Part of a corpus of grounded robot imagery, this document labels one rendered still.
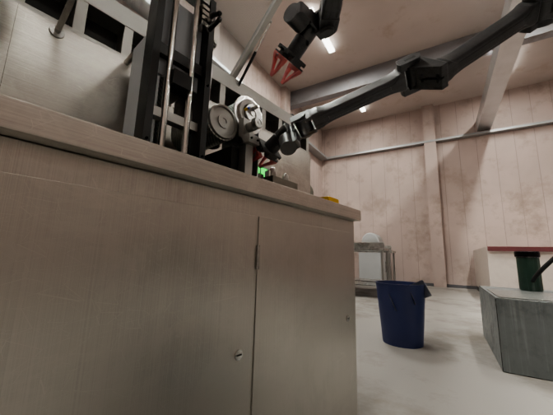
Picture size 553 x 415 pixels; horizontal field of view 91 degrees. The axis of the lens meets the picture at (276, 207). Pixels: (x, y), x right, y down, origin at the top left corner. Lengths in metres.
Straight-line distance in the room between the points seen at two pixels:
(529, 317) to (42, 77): 2.79
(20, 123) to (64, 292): 0.22
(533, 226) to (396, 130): 4.31
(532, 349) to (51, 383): 2.49
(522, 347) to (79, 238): 2.50
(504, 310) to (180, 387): 2.24
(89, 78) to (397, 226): 8.47
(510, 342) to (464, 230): 6.51
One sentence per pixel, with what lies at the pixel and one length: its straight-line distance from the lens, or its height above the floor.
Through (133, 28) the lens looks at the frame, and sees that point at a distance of 1.40.
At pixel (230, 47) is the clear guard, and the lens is 1.61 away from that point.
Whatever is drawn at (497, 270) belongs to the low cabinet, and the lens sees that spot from 6.18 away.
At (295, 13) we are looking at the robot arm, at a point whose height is 1.44.
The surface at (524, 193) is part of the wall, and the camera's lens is 9.20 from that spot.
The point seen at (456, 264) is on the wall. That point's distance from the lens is 8.85.
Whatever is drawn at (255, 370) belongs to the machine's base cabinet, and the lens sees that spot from 0.70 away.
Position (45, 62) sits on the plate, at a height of 1.29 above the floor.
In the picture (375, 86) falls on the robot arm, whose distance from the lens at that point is 1.01.
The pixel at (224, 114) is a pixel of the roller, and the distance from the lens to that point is 1.02.
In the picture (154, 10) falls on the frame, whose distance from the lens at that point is 0.86.
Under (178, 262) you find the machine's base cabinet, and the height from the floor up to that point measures 0.71.
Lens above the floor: 0.73
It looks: 10 degrees up
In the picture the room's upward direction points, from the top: 2 degrees clockwise
